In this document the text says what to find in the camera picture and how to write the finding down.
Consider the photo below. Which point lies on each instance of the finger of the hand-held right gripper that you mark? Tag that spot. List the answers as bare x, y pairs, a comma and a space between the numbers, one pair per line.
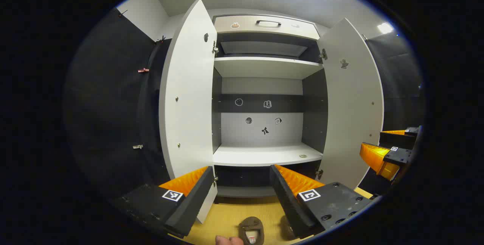
397, 140
378, 160

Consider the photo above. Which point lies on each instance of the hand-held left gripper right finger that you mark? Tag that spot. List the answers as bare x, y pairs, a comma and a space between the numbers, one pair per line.
289, 207

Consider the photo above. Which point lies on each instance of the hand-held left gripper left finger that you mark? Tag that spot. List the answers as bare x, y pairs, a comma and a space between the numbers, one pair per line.
193, 207

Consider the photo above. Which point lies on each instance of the white shoe cabinet door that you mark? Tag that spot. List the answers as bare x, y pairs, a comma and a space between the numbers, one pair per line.
351, 116
185, 105

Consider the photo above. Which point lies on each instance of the white shoe cabinet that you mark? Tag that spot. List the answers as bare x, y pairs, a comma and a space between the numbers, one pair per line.
261, 67

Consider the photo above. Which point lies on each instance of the white cabinet drawer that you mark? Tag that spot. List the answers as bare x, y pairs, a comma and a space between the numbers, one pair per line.
249, 27

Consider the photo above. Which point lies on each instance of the metal clip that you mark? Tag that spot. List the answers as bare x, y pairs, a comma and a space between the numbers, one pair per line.
138, 146

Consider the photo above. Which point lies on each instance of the ceiling light strip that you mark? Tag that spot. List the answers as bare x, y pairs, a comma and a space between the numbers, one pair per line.
385, 28

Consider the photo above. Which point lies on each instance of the black backdrop cloth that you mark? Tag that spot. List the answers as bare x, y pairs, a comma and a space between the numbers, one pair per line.
106, 105

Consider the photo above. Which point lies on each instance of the red clip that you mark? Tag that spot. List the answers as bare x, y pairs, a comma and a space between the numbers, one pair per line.
143, 70

